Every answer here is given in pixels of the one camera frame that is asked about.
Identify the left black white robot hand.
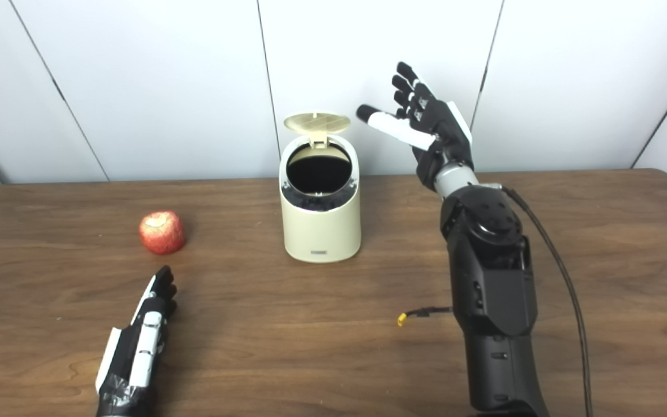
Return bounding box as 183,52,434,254
95,265,178,417

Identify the thin yellow-tipped wire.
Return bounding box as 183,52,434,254
397,306,456,327

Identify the cream-colored bin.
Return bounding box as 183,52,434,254
278,134,362,264

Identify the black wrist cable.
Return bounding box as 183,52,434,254
484,183,593,417

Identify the cream round bin lid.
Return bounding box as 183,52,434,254
283,112,352,149

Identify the red apple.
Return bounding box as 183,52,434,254
139,210,186,255

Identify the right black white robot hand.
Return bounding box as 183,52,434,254
356,61,476,192

